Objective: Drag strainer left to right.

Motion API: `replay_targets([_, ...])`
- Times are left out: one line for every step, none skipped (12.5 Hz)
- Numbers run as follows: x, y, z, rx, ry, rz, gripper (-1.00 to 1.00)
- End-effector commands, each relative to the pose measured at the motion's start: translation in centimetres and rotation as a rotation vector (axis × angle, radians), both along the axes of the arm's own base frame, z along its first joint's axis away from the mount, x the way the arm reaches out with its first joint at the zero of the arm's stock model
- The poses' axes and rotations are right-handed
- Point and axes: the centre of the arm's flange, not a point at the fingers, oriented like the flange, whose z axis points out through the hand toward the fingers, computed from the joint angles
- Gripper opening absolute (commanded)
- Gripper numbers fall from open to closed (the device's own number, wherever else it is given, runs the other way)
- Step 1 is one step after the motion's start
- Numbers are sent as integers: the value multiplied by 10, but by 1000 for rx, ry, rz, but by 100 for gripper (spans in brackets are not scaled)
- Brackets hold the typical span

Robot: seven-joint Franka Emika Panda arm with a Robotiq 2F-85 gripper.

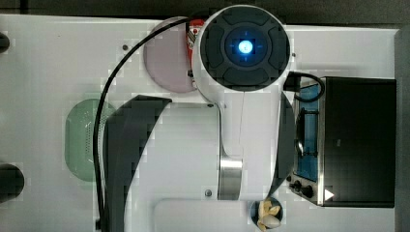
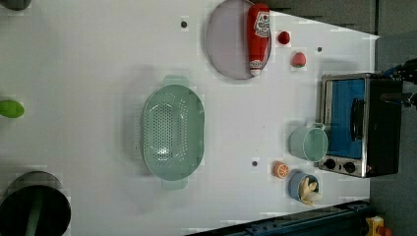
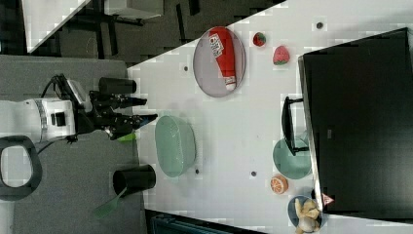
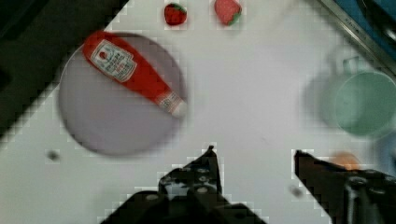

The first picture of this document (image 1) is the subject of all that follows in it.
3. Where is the green plastic strainer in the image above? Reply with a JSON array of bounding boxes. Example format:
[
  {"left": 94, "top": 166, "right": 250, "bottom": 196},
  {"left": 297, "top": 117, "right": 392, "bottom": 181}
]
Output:
[{"left": 65, "top": 99, "right": 100, "bottom": 182}]

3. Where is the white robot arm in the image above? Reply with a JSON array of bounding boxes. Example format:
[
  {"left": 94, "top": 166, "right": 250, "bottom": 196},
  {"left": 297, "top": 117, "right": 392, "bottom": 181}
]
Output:
[{"left": 102, "top": 5, "right": 291, "bottom": 232}]

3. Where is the grey round plate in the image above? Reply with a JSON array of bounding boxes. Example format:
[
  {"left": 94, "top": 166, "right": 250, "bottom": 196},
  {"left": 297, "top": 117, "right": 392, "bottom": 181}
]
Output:
[{"left": 143, "top": 22, "right": 195, "bottom": 94}]

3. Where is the red ketchup bottle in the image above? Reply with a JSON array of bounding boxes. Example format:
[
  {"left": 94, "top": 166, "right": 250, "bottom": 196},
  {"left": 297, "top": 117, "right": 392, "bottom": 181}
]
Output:
[{"left": 186, "top": 18, "right": 205, "bottom": 70}]

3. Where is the blue bowl with banana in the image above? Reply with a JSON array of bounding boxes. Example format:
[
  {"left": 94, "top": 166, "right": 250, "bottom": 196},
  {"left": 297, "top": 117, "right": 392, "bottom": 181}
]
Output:
[{"left": 249, "top": 197, "right": 283, "bottom": 232}]

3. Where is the black toaster oven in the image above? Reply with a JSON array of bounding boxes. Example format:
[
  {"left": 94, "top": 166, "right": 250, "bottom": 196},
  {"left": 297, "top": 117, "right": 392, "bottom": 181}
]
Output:
[{"left": 287, "top": 76, "right": 396, "bottom": 208}]

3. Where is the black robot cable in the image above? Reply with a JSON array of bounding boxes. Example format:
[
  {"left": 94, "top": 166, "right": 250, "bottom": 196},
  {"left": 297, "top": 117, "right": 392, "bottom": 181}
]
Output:
[{"left": 92, "top": 16, "right": 194, "bottom": 231}]

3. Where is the black cylinder post lower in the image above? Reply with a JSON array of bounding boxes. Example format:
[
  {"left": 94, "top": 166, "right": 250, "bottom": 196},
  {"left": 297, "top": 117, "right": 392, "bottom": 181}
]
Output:
[{"left": 0, "top": 163, "right": 24, "bottom": 203}]

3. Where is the black cylinder post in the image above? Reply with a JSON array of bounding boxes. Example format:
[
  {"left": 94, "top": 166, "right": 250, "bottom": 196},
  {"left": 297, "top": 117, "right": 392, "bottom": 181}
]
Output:
[
  {"left": 0, "top": 163, "right": 24, "bottom": 203},
  {"left": 0, "top": 33, "right": 10, "bottom": 53}
]

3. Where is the black cylinder post upper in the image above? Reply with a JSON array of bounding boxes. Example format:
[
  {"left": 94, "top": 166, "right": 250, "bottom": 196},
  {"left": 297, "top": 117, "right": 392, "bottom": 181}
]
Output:
[{"left": 0, "top": 33, "right": 10, "bottom": 53}]

